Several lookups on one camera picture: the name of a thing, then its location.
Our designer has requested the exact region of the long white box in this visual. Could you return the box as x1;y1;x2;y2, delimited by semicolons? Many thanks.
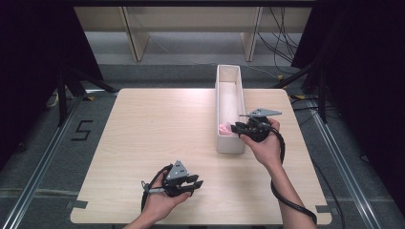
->
215;64;248;155

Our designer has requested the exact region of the grey tape piece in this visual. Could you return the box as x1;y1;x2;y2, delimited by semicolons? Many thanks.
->
315;204;332;215
65;199;89;210

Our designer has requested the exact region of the thin black floor cable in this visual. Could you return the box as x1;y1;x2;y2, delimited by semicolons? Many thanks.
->
311;158;348;229

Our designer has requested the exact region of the person's left hand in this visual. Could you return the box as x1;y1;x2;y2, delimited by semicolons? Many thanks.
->
142;180;194;223

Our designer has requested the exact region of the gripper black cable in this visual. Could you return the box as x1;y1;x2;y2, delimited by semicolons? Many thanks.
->
263;124;319;226
140;163;175;213

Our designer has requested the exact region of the bundle of black cables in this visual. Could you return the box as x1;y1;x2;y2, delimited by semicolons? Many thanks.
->
256;6;303;76

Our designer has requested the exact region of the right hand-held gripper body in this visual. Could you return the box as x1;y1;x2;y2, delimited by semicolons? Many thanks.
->
239;107;283;143

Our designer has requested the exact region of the silver cable plug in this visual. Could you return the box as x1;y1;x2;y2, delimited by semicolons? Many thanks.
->
141;180;167;196

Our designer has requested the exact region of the black metal stand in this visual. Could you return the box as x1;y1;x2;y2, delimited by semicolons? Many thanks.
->
270;58;330;124
56;65;119;128

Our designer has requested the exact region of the pink sock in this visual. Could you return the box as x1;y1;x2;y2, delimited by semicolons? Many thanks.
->
218;123;237;137

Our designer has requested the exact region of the dark curtain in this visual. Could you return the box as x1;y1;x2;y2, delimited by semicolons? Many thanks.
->
290;0;405;220
0;0;104;170

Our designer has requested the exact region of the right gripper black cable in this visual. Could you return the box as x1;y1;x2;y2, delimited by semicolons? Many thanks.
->
263;124;319;226

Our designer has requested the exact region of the person's right hand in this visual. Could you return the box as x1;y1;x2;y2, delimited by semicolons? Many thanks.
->
240;117;285;172

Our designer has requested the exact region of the metal floor rail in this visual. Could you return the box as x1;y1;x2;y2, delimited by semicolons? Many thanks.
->
305;97;384;229
0;94;84;229

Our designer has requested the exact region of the black tape floor mark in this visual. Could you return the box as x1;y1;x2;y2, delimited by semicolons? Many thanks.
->
70;119;94;142

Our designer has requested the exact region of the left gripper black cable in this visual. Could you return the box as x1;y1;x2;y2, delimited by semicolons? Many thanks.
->
140;163;175;213

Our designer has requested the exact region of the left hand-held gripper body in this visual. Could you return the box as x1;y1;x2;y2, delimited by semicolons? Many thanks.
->
161;159;194;198

